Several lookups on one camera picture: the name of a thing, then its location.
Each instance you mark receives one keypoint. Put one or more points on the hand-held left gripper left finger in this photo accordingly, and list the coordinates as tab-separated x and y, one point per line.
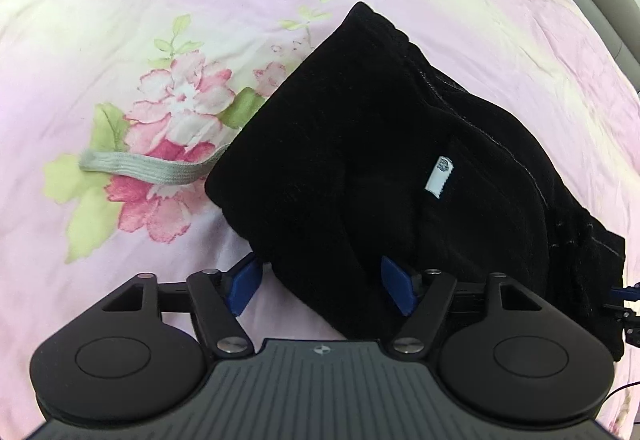
245	285

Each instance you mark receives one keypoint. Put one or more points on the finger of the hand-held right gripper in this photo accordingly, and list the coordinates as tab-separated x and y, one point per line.
631	320

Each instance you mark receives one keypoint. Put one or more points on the black pants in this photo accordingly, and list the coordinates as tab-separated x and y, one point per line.
350	144

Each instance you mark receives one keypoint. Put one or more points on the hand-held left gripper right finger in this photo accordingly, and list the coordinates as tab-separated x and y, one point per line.
397	285

